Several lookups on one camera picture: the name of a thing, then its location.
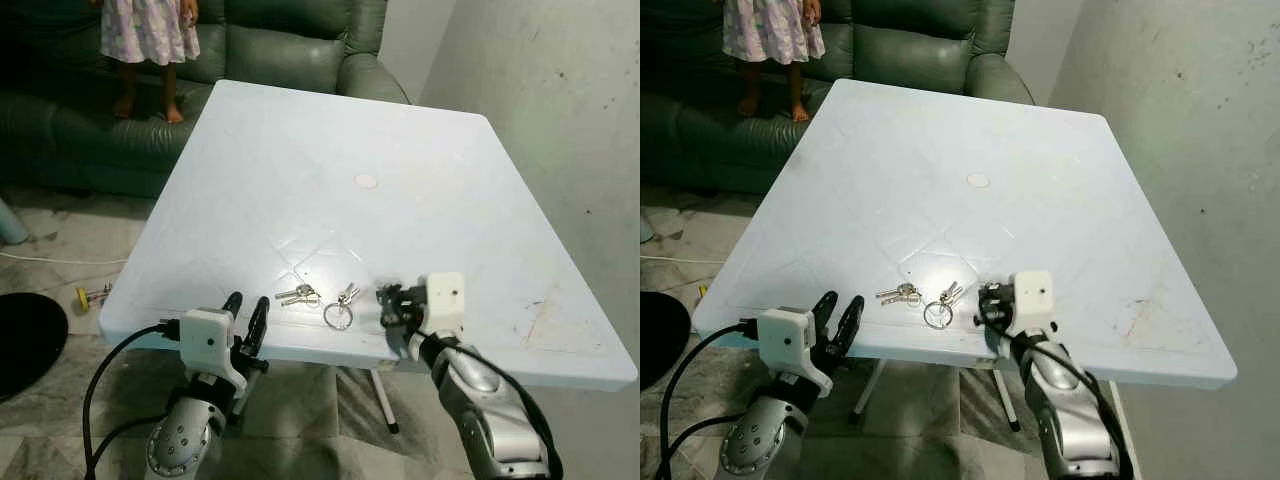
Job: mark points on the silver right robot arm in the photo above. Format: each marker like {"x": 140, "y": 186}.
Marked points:
{"x": 490, "y": 420}
{"x": 1070, "y": 420}

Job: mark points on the white metal table legs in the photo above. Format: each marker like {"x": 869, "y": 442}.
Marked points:
{"x": 384, "y": 400}
{"x": 1004, "y": 400}

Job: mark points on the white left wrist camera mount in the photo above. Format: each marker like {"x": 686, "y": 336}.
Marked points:
{"x": 207, "y": 335}
{"x": 785, "y": 335}

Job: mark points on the small silver key bunch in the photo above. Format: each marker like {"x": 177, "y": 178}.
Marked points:
{"x": 300, "y": 294}
{"x": 903, "y": 293}

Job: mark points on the white plastic folding table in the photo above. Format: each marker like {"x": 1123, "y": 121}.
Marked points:
{"x": 1000, "y": 150}
{"x": 400, "y": 150}

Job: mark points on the black round stand base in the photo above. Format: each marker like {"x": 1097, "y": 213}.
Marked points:
{"x": 25, "y": 345}
{"x": 660, "y": 340}

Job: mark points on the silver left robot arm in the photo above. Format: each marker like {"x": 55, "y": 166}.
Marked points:
{"x": 185, "y": 435}
{"x": 760, "y": 440}

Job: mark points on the child in floral dress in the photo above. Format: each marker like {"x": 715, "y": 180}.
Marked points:
{"x": 770, "y": 30}
{"x": 150, "y": 30}

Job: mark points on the green leather sofa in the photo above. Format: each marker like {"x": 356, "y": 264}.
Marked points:
{"x": 900, "y": 50}
{"x": 280, "y": 50}

